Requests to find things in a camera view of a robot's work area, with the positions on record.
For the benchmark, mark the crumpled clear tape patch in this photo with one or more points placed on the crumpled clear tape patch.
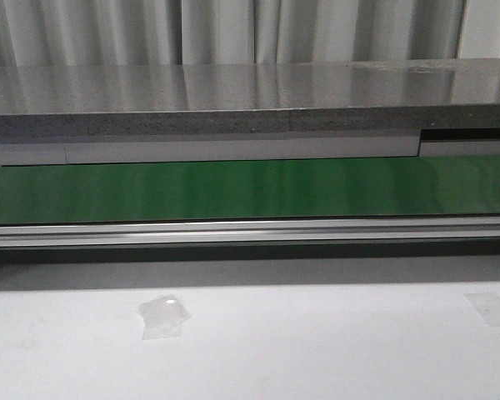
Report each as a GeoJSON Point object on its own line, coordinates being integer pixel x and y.
{"type": "Point", "coordinates": [163, 317]}

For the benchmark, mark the grey speckled stone counter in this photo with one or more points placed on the grey speckled stone counter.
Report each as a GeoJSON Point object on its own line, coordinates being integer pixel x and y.
{"type": "Point", "coordinates": [87, 102]}

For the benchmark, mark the green conveyor belt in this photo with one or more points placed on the green conveyor belt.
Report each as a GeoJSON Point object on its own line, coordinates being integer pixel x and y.
{"type": "Point", "coordinates": [236, 190]}

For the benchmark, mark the white panel under counter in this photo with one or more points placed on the white panel under counter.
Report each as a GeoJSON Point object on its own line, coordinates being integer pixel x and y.
{"type": "Point", "coordinates": [182, 147]}

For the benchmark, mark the clear tape strip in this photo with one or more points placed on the clear tape strip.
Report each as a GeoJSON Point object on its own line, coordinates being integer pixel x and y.
{"type": "Point", "coordinates": [487, 305]}

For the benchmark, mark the white pleated curtain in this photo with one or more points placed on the white pleated curtain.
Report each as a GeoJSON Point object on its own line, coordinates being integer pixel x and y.
{"type": "Point", "coordinates": [73, 33]}

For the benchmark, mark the aluminium conveyor side rail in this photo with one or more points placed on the aluminium conveyor side rail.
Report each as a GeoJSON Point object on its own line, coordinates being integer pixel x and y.
{"type": "Point", "coordinates": [250, 231]}

